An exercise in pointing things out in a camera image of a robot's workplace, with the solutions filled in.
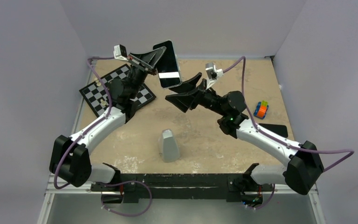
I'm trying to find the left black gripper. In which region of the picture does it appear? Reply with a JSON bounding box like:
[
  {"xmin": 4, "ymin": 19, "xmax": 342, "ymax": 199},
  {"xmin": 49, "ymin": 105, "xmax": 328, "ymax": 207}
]
[{"xmin": 126, "ymin": 47, "xmax": 167, "ymax": 100}]

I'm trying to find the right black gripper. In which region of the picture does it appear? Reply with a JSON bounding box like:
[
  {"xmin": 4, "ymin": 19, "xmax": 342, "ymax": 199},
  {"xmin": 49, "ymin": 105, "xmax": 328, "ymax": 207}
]
[{"xmin": 165, "ymin": 73, "xmax": 227, "ymax": 117}]

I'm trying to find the black smartphone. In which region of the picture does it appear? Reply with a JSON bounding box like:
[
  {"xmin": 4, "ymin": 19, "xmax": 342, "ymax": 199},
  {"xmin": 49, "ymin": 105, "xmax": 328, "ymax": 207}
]
[{"xmin": 152, "ymin": 40, "xmax": 182, "ymax": 89}]

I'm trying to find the blue smartphone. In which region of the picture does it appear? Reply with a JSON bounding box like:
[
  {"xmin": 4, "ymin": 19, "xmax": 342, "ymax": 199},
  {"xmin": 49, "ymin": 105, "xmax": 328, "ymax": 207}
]
[{"xmin": 259, "ymin": 123, "xmax": 289, "ymax": 138}]

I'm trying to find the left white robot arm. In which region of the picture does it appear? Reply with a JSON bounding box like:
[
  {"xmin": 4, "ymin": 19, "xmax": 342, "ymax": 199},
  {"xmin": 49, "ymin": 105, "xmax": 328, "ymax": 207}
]
[{"xmin": 49, "ymin": 45, "xmax": 166, "ymax": 191}]

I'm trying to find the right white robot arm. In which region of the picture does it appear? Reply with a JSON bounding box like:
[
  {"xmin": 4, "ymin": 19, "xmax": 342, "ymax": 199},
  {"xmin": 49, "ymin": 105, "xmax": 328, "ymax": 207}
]
[{"xmin": 165, "ymin": 73, "xmax": 324, "ymax": 195}]

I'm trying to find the grey tapered block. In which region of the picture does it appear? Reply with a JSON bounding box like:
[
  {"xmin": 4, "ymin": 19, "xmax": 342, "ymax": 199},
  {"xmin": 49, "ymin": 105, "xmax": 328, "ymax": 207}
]
[{"xmin": 158, "ymin": 129, "xmax": 180, "ymax": 163}]

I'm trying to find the white chess pawn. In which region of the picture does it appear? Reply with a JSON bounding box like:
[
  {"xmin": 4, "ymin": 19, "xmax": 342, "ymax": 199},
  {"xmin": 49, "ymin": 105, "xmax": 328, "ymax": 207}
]
[
  {"xmin": 100, "ymin": 99, "xmax": 107, "ymax": 106},
  {"xmin": 95, "ymin": 78, "xmax": 101, "ymax": 87}
]

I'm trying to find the black white chessboard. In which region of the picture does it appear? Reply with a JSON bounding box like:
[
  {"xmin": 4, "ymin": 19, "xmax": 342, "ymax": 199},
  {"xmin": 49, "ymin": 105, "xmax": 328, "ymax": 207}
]
[{"xmin": 79, "ymin": 63, "xmax": 157, "ymax": 118}]

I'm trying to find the colourful toy car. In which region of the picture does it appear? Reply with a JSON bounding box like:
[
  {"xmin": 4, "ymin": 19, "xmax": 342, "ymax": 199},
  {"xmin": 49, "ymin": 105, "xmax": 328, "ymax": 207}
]
[{"xmin": 253, "ymin": 100, "xmax": 269, "ymax": 119}]

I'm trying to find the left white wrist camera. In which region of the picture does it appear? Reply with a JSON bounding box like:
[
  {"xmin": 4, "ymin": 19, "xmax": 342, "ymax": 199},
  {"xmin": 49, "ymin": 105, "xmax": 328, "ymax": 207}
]
[{"xmin": 113, "ymin": 44, "xmax": 128, "ymax": 61}]

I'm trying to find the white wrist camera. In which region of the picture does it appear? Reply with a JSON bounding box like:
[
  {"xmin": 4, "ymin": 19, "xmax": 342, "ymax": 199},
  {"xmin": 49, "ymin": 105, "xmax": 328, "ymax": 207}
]
[
  {"xmin": 205, "ymin": 62, "xmax": 224, "ymax": 90},
  {"xmin": 113, "ymin": 44, "xmax": 128, "ymax": 61}
]

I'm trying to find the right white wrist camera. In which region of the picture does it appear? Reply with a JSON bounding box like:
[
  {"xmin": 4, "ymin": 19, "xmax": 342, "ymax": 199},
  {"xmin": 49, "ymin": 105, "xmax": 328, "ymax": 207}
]
[{"xmin": 205, "ymin": 62, "xmax": 224, "ymax": 90}]

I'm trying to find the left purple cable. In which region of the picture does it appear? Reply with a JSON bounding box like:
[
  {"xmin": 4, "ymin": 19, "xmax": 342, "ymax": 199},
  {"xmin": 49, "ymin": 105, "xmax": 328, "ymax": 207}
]
[{"xmin": 53, "ymin": 56, "xmax": 115, "ymax": 190}]

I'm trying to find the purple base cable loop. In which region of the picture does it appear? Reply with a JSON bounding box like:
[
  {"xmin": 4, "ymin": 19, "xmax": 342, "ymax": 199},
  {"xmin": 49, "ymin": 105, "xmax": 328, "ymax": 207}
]
[{"xmin": 101, "ymin": 180, "xmax": 154, "ymax": 217}]

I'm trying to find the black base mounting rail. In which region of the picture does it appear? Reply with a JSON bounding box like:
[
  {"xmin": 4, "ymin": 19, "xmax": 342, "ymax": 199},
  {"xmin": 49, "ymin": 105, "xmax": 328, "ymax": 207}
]
[{"xmin": 91, "ymin": 173, "xmax": 273, "ymax": 203}]

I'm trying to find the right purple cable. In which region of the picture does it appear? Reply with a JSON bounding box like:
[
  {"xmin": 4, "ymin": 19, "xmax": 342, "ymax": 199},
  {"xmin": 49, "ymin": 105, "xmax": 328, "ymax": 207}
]
[{"xmin": 222, "ymin": 56, "xmax": 355, "ymax": 172}]

